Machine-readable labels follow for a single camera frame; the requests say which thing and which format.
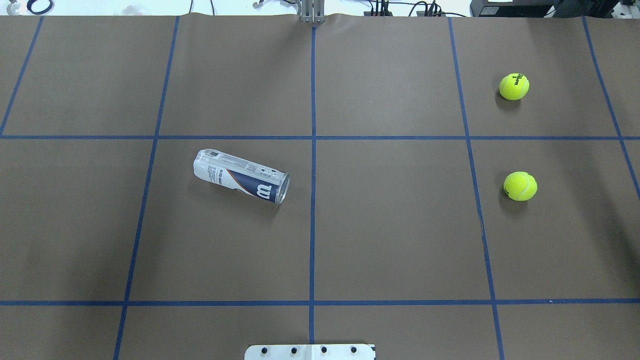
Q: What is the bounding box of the black device box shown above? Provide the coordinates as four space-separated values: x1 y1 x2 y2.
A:
470 0 620 19

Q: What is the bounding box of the grey metal camera mount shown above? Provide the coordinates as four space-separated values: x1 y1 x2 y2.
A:
294 0 326 25

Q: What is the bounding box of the tennis ball can holder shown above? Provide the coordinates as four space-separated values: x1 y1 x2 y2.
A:
193 148 290 205

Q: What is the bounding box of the yellow Wilson 3 tennis ball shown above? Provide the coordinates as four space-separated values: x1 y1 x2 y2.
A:
498 73 530 101

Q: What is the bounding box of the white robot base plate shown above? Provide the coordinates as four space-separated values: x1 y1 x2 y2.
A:
244 343 377 360

